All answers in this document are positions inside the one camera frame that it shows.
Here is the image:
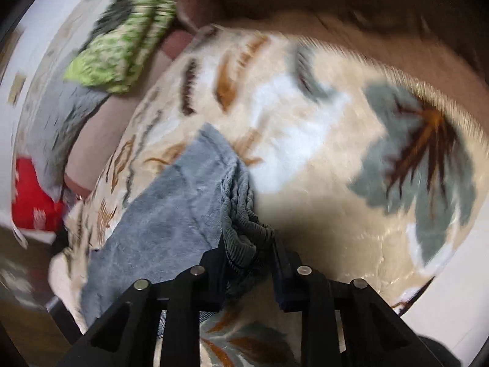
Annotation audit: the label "blue denim pants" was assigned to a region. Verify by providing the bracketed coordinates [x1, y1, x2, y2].
[80, 122, 276, 339]

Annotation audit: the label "red shopping bag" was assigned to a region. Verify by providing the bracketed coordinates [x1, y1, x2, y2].
[11, 156, 66, 235]

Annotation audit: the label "beige wall switch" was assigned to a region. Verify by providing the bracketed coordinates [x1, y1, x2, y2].
[8, 74, 27, 105]

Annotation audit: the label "grey quilted pillow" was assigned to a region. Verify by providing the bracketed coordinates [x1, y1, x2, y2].
[27, 80, 112, 200]

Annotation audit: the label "dark olive garment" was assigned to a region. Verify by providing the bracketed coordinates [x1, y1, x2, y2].
[90, 0, 133, 43]

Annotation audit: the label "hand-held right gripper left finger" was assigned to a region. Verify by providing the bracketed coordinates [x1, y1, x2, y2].
[57, 237, 230, 367]

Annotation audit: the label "leaf-printed cream blanket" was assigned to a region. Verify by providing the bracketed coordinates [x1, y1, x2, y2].
[50, 23, 489, 367]

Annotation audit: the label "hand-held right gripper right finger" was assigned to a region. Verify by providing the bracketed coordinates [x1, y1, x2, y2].
[267, 235, 452, 367]

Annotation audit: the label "white printed pillow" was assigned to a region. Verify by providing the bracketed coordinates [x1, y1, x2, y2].
[50, 245, 91, 333]

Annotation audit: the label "green patterned quilt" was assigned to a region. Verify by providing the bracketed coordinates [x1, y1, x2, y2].
[63, 0, 178, 95]

